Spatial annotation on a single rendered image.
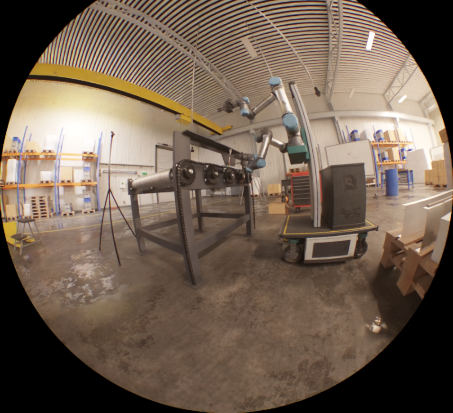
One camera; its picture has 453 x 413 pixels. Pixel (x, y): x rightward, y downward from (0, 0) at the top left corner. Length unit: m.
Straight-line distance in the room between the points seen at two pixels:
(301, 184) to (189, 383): 3.34
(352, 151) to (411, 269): 4.75
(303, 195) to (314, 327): 2.80
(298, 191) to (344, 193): 2.13
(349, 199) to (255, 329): 1.10
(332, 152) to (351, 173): 4.29
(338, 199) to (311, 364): 1.08
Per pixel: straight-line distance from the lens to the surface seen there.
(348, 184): 1.21
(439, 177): 8.10
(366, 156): 5.44
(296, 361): 0.78
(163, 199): 11.48
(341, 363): 0.83
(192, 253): 0.99
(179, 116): 9.37
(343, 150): 5.45
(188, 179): 0.89
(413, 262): 1.12
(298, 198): 3.23
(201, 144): 1.19
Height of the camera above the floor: 0.73
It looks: 1 degrees up
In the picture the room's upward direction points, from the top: 5 degrees counter-clockwise
